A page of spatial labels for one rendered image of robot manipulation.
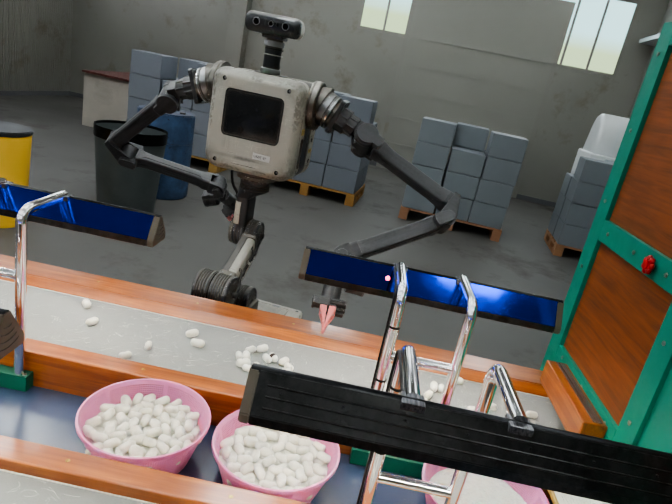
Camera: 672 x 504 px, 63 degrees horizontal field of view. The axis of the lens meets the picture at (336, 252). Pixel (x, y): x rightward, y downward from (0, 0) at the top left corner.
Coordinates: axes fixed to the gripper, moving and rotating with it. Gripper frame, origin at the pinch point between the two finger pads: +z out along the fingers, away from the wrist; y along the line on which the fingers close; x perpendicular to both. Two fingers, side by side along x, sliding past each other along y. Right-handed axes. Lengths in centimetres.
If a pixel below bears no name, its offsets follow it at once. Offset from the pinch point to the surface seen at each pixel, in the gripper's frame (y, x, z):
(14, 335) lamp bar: -42, -69, 41
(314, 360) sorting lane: -0.5, 0.6, 9.3
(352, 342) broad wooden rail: 9.2, 5.7, -0.6
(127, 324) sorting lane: -54, -1, 11
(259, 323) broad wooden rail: -19.1, 5.0, 0.0
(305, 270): -6.2, -35.2, 1.5
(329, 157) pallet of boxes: -45, 347, -369
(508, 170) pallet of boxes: 156, 309, -370
